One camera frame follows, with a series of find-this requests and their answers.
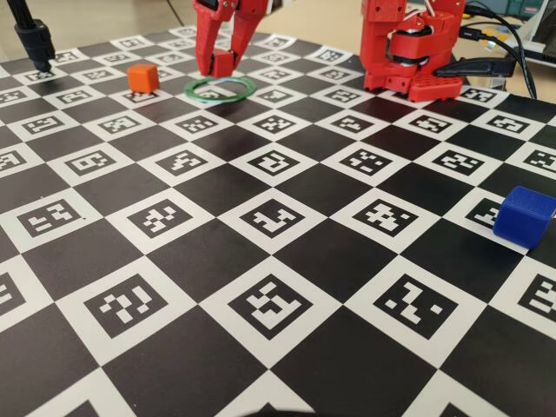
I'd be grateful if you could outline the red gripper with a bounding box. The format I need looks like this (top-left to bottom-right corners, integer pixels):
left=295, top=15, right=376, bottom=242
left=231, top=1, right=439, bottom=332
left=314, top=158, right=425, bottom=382
left=193, top=0, right=268, bottom=77

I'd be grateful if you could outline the red cube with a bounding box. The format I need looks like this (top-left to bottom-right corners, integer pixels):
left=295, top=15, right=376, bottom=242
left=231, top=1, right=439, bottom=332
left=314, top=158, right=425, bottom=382
left=209, top=48, right=238, bottom=79

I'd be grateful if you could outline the blue cube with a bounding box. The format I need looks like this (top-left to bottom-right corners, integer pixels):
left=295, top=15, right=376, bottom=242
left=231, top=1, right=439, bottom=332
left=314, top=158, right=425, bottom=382
left=493, top=185, right=556, bottom=250

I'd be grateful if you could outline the orange cube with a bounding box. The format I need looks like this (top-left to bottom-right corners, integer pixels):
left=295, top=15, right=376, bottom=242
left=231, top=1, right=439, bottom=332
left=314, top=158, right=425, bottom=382
left=127, top=63, right=159, bottom=94

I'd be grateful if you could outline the black tripod leg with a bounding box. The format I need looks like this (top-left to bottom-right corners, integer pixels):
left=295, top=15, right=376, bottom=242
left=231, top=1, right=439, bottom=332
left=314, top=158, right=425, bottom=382
left=7, top=0, right=56, bottom=73

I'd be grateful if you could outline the black white marker mat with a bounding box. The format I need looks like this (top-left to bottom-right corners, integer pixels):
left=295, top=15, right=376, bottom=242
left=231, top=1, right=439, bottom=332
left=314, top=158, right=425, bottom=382
left=0, top=24, right=556, bottom=417

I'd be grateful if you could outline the black power plug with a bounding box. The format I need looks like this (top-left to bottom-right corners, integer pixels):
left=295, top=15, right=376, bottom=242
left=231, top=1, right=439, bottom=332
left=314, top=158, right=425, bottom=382
left=434, top=57, right=518, bottom=79

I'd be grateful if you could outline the green box with red label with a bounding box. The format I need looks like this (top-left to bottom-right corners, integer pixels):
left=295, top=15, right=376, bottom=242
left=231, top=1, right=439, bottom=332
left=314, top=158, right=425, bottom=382
left=506, top=0, right=544, bottom=19

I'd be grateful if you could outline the white laptop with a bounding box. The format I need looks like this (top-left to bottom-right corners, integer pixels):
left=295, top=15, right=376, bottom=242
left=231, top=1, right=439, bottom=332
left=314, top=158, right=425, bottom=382
left=519, top=0, right=556, bottom=62

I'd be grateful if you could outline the thin black background cable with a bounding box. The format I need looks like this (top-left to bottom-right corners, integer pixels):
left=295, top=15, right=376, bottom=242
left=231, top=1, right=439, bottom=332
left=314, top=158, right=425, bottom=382
left=164, top=0, right=186, bottom=26

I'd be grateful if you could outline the green ring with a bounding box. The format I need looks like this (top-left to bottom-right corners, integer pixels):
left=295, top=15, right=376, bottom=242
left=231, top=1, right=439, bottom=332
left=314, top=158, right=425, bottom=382
left=183, top=76, right=257, bottom=104

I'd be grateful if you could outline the thick black cable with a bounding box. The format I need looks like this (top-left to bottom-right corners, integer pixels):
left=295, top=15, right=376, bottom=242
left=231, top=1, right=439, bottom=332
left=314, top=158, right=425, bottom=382
left=464, top=0, right=539, bottom=100

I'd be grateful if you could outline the black blurred camera mount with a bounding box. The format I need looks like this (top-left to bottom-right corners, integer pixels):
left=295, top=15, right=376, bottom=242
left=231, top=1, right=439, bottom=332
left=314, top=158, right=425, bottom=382
left=242, top=402, right=316, bottom=417

